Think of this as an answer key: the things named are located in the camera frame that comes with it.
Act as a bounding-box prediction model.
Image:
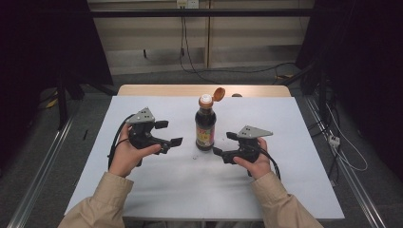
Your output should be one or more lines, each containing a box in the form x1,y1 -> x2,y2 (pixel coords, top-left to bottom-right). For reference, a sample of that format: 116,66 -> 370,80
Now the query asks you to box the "white floor cable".
326,104 -> 369,174

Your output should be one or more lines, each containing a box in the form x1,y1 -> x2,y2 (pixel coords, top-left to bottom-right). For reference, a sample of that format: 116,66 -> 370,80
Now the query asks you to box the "white wall socket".
176,0 -> 200,10

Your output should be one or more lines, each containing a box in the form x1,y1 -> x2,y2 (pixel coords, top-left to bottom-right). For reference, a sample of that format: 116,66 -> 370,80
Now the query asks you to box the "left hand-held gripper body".
125,106 -> 170,156

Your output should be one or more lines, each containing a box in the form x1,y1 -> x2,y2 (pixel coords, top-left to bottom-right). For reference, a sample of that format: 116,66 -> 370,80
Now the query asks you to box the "person's left hand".
108,123 -> 163,179

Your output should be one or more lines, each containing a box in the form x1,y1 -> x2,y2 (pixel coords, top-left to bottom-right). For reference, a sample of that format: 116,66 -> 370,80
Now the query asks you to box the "black curtain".
296,0 -> 403,181
0,0 -> 114,165

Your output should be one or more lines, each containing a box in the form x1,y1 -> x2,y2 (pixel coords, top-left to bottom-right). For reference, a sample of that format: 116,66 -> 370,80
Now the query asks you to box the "person's right hand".
232,137 -> 273,181

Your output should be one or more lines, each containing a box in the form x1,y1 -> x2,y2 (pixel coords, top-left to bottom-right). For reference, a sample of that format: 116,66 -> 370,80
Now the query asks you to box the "black horizontal bar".
89,8 -> 316,18

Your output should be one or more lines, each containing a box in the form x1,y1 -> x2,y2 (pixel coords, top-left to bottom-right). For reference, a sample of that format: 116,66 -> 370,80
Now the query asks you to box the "aluminium floor rail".
6,117 -> 75,228
303,94 -> 387,228

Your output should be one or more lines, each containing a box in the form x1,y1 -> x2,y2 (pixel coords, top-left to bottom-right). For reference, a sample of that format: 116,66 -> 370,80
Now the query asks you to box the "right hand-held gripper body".
221,124 -> 274,165

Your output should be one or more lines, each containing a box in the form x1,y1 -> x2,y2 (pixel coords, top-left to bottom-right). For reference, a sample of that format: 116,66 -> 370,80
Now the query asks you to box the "hand-held gripper cable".
107,113 -> 136,170
259,146 -> 282,181

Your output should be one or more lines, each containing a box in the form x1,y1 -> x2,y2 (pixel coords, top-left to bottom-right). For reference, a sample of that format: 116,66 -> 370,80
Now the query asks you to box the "black metal stand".
56,70 -> 86,131

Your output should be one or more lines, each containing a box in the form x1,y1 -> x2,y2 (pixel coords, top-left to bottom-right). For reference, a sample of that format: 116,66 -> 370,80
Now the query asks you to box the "left hand-held gripper cable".
107,113 -> 136,170

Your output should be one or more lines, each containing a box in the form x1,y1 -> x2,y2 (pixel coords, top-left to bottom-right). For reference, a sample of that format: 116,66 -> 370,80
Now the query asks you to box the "dark soy sauce bottle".
194,86 -> 226,152

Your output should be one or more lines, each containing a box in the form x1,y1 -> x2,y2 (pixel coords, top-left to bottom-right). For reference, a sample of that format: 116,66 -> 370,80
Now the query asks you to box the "white power strip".
327,134 -> 341,148

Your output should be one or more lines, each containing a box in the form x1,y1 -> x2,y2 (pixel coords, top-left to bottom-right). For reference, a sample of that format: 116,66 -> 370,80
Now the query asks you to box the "right hand-held gripper cable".
259,146 -> 282,181

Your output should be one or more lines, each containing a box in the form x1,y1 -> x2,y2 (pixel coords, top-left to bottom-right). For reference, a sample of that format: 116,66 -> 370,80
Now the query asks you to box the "white table sheet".
64,95 -> 346,221

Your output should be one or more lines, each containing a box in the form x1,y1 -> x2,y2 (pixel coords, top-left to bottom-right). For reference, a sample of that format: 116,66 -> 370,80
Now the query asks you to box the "vertical beige wall strip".
203,0 -> 213,69

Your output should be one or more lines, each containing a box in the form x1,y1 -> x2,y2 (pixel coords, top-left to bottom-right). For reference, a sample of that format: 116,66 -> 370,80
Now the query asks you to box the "wooden table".
117,84 -> 292,98

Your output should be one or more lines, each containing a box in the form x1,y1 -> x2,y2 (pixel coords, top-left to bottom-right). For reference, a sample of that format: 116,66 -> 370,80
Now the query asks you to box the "black wall socket cable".
182,8 -> 297,85
179,8 -> 191,74

